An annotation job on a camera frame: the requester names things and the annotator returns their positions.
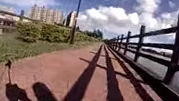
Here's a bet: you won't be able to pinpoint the green hedge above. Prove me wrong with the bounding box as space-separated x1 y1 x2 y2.
13 18 102 54

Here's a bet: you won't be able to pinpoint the distant trees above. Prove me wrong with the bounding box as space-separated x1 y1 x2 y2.
84 27 105 41

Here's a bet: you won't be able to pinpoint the far river bank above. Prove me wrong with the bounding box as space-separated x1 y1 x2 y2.
139 46 179 64

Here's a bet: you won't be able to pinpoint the red stone path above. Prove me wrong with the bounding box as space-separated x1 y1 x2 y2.
0 28 179 101

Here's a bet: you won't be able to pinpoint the tall narrow building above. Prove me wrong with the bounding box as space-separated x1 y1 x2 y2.
64 9 79 29

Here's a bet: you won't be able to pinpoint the wide pale apartment building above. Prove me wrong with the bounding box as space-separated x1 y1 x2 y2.
27 3 66 27

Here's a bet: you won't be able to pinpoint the dark pole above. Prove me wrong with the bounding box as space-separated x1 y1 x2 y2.
68 0 86 46

